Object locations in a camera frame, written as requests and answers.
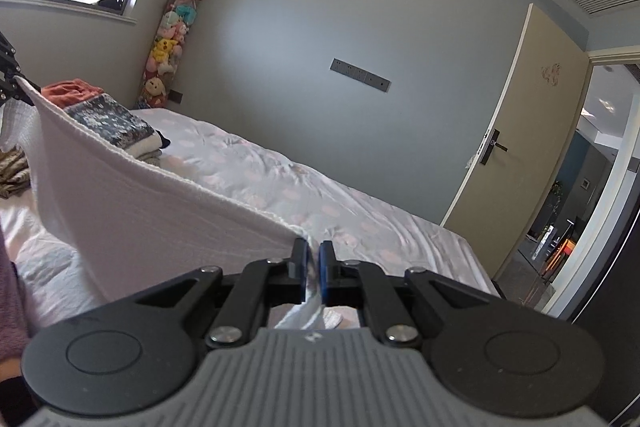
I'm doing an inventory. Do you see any striped olive garment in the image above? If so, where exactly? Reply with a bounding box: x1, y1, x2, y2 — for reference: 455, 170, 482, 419
0, 147, 30, 199

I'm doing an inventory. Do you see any pink dotted grey bedsheet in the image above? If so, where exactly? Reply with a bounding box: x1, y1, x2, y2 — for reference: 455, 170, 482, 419
1, 108, 494, 329

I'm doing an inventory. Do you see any folded white sweater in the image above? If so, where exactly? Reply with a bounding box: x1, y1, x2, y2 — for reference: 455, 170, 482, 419
124, 132, 163, 158

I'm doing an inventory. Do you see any black sock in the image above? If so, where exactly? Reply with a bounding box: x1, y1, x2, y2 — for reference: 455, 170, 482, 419
155, 130, 171, 150

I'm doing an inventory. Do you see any purple fluffy sleeve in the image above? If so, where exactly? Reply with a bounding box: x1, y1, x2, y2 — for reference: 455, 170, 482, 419
0, 237, 29, 381

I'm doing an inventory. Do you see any cream bedroom door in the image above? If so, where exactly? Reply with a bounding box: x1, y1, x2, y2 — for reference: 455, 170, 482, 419
442, 5, 591, 277

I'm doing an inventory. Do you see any white crinkle muslin garment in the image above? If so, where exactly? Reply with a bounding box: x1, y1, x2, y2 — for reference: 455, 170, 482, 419
1, 78, 318, 300

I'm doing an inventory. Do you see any grey wall switch panel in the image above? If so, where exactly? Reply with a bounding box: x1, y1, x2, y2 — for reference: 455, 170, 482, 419
330, 58, 390, 92

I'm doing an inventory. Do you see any rust orange garment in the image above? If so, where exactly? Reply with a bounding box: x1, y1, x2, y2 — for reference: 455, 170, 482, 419
41, 78, 104, 109

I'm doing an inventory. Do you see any folded beige knit sweater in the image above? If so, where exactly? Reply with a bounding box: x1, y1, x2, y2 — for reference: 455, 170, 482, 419
137, 150, 162, 166

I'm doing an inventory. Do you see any stuffed toy hanging column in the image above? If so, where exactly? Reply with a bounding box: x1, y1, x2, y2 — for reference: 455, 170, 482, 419
136, 0, 202, 108

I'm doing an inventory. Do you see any black door handle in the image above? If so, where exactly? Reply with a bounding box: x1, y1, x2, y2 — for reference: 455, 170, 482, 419
480, 128, 509, 165

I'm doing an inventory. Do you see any dark floral folded garment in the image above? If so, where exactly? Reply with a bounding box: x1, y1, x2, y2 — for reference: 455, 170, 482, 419
65, 93, 154, 150

